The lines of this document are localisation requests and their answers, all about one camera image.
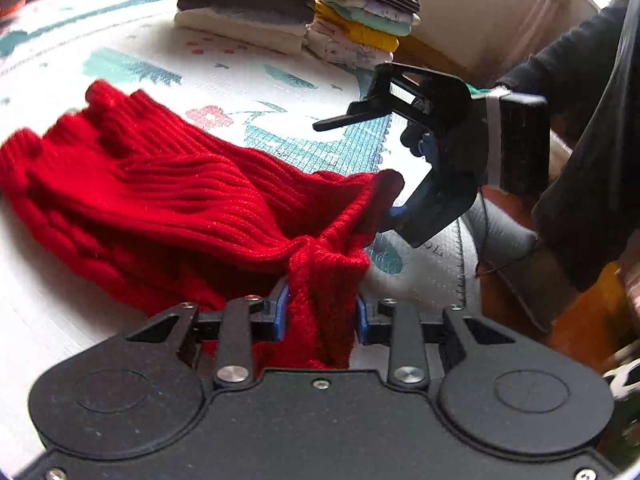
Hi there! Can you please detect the printed play mat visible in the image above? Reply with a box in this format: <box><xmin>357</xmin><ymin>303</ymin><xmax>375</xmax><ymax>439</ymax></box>
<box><xmin>0</xmin><ymin>0</ymin><xmax>483</xmax><ymax>461</ymax></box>

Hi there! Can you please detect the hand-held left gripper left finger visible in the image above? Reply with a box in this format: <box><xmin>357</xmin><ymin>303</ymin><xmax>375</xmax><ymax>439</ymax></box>
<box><xmin>125</xmin><ymin>282</ymin><xmax>292</xmax><ymax>393</ymax></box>

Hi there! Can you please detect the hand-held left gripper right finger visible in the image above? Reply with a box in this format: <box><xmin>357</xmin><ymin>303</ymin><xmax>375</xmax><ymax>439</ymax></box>
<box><xmin>354</xmin><ymin>294</ymin><xmax>522</xmax><ymax>391</ymax></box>

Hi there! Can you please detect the person in black clothing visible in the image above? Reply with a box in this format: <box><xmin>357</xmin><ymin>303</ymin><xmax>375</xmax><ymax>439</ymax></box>
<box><xmin>531</xmin><ymin>5</ymin><xmax>640</xmax><ymax>294</ymax></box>

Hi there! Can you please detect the person's right forearm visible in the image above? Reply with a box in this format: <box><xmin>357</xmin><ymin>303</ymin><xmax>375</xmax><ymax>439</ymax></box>
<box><xmin>494</xmin><ymin>0</ymin><xmax>632</xmax><ymax>107</ymax></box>

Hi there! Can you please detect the grey cushion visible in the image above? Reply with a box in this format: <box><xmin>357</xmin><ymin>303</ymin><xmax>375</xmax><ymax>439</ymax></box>
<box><xmin>459</xmin><ymin>192</ymin><xmax>553</xmax><ymax>333</ymax></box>

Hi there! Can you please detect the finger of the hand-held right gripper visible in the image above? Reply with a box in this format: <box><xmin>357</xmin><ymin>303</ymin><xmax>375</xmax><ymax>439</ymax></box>
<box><xmin>312</xmin><ymin>62</ymin><xmax>472</xmax><ymax>133</ymax></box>
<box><xmin>377</xmin><ymin>169</ymin><xmax>478</xmax><ymax>250</ymax></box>

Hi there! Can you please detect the stack of pastel folded clothes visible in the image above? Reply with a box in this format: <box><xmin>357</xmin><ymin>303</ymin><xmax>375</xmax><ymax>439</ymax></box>
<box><xmin>304</xmin><ymin>0</ymin><xmax>422</xmax><ymax>67</ymax></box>

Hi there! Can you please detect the red knitted sweater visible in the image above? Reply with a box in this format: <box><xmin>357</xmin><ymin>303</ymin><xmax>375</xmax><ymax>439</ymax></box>
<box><xmin>0</xmin><ymin>80</ymin><xmax>406</xmax><ymax>371</ymax></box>

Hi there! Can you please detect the stack of grey folded clothes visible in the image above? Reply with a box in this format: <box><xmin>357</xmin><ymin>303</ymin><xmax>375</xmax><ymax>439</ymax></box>
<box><xmin>174</xmin><ymin>0</ymin><xmax>323</xmax><ymax>57</ymax></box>

